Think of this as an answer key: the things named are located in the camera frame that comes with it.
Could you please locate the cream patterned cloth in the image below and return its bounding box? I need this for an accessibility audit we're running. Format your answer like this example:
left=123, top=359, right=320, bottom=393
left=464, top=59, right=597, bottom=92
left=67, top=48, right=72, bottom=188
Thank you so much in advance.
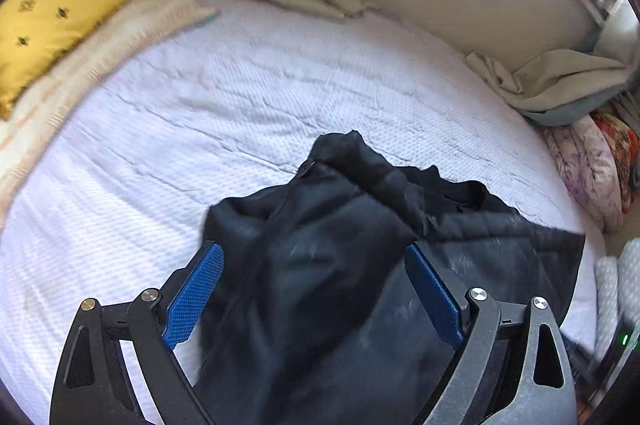
left=0, top=0, right=221, bottom=226

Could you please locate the white dotted bedsheet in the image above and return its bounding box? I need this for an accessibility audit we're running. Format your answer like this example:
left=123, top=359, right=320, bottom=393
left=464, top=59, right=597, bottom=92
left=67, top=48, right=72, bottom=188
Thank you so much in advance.
left=0, top=0, right=608, bottom=425

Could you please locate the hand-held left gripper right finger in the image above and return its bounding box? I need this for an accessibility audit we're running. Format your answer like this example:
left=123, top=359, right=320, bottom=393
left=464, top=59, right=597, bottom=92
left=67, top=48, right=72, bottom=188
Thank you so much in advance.
left=404, top=244, right=579, bottom=425

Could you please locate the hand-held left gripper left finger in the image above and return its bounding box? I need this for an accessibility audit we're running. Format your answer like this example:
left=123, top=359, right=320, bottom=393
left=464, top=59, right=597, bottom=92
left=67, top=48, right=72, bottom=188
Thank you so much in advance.
left=49, top=243, right=225, bottom=425

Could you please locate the yellow patterned pillow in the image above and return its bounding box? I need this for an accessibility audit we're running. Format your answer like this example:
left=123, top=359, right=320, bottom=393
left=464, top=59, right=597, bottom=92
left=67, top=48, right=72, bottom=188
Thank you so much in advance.
left=0, top=0, right=132, bottom=120

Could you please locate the pale purple floral blanket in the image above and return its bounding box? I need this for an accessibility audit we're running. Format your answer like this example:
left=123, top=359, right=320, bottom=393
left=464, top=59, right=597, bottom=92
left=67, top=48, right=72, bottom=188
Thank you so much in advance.
left=542, top=118, right=626, bottom=231

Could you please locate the white dotted folded cloth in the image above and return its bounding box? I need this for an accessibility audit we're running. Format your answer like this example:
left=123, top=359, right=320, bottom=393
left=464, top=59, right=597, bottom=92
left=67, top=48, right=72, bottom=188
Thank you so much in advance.
left=594, top=239, right=640, bottom=356

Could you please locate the orange floral cloth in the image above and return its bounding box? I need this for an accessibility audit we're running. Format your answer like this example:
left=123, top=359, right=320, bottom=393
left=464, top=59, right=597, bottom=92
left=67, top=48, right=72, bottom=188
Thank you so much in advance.
left=592, top=111, right=640, bottom=206

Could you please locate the black jacket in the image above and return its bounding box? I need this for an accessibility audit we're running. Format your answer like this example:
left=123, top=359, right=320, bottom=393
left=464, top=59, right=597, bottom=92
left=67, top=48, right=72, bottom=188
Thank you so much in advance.
left=192, top=130, right=587, bottom=425

